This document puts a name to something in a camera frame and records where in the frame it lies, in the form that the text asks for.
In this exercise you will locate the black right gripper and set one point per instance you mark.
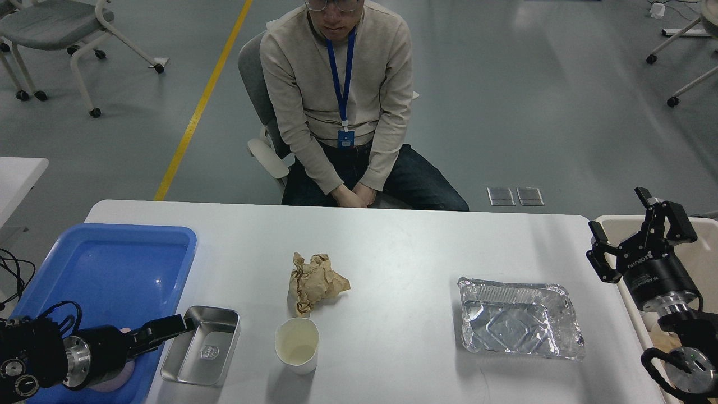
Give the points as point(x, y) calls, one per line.
point(648, 276)

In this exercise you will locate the white side table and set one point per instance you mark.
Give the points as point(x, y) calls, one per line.
point(18, 177)

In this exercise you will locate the right metal floor plate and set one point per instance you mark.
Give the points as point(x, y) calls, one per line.
point(530, 196)

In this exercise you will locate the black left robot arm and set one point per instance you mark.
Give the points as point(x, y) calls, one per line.
point(41, 353)

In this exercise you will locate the aluminium foil container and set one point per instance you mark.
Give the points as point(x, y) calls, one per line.
point(519, 319)

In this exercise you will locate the blue plastic tray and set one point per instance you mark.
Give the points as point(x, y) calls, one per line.
point(120, 275)

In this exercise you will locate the white power adapter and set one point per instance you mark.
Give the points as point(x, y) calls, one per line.
point(657, 10)

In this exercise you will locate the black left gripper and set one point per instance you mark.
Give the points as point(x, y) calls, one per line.
point(145, 339)

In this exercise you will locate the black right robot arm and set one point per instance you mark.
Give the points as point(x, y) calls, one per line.
point(689, 372)

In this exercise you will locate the metal floor plate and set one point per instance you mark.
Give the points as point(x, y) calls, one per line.
point(530, 196)
point(501, 196)

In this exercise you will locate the white grey rolling chair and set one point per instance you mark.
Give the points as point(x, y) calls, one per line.
point(55, 25)

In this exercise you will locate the brown paper in bin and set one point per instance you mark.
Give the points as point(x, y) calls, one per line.
point(665, 341)

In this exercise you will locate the white paper cup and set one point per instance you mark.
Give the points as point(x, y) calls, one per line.
point(296, 344)

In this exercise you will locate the pink HOME mug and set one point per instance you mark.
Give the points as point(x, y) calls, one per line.
point(115, 378)

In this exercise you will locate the stainless steel rectangular tray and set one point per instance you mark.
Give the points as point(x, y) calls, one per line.
point(202, 357)

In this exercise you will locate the seated person in beige sweater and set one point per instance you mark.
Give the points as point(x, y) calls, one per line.
point(348, 112)

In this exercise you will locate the left metal floor plate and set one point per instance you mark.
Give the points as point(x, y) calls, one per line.
point(501, 196)

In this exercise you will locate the crumpled brown paper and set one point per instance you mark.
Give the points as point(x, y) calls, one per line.
point(313, 280)

